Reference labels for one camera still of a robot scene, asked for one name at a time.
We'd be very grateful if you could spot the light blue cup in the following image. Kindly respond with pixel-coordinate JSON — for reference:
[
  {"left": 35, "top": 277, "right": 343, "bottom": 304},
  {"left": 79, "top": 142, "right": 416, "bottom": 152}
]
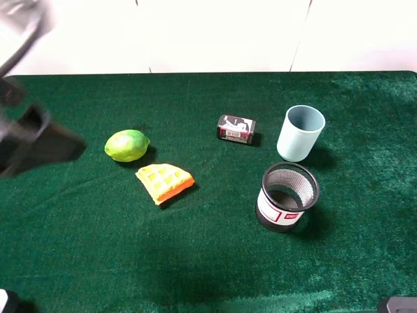
[{"left": 276, "top": 105, "right": 326, "bottom": 162}]

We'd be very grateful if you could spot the green lime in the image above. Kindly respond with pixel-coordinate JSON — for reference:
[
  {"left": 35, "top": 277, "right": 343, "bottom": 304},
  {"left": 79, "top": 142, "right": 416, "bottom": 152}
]
[{"left": 104, "top": 129, "right": 151, "bottom": 162}]

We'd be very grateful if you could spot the grey device bottom right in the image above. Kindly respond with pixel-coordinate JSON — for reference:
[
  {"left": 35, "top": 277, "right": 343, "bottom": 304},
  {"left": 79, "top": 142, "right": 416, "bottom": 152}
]
[{"left": 377, "top": 296, "right": 417, "bottom": 313}]

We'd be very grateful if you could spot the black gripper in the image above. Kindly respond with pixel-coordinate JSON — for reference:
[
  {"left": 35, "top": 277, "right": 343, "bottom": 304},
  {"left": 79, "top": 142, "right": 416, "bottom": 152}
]
[{"left": 0, "top": 76, "right": 88, "bottom": 179}]

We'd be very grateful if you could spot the black mesh pen holder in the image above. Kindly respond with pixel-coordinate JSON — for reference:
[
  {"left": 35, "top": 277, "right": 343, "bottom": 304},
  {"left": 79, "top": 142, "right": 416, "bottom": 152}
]
[{"left": 255, "top": 162, "right": 320, "bottom": 232}]

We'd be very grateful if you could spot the yellow orange waffle toy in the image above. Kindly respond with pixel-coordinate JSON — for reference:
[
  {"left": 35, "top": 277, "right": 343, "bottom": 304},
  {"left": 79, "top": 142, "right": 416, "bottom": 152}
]
[{"left": 136, "top": 164, "right": 195, "bottom": 205}]

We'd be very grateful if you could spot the green velvet table cloth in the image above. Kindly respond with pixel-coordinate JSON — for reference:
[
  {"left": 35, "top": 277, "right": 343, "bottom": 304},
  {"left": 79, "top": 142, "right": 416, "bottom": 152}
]
[{"left": 1, "top": 71, "right": 416, "bottom": 312}]

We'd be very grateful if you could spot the small black printed box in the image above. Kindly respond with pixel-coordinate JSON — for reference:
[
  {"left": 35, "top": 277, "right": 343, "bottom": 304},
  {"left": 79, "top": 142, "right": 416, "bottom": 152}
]
[{"left": 216, "top": 114, "right": 256, "bottom": 145}]

